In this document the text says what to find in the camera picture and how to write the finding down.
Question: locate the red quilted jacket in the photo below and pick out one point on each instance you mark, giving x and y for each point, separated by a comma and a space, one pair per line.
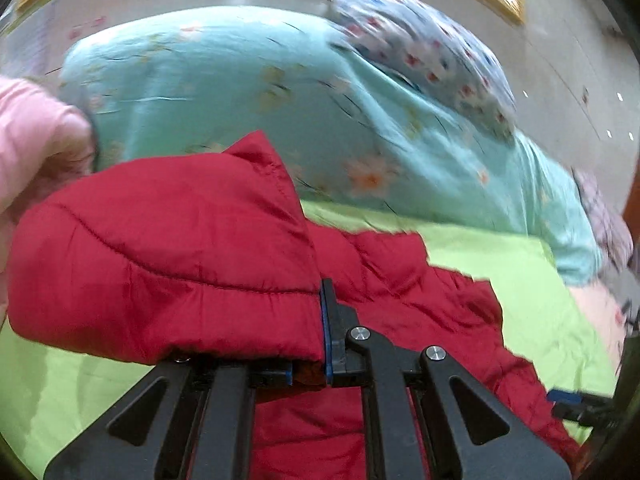
165, 260

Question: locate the dotted wall poster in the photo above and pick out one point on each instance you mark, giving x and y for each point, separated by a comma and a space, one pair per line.
37, 45

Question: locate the green bed sheet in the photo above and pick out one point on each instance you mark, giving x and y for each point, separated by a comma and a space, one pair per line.
525, 285

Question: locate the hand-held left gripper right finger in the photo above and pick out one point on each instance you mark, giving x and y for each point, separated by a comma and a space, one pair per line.
326, 340

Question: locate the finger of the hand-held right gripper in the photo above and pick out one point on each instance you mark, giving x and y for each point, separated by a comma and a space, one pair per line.
570, 399

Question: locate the pink quilt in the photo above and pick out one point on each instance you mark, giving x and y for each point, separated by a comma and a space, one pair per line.
30, 150

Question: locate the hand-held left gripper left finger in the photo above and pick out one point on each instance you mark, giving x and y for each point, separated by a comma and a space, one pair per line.
272, 374

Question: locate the plaid pillow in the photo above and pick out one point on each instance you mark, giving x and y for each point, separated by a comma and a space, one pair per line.
602, 220

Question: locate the blue patterned pillow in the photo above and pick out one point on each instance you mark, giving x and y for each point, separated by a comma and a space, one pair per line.
430, 55

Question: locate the teal floral duvet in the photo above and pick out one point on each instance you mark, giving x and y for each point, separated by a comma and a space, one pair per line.
240, 90

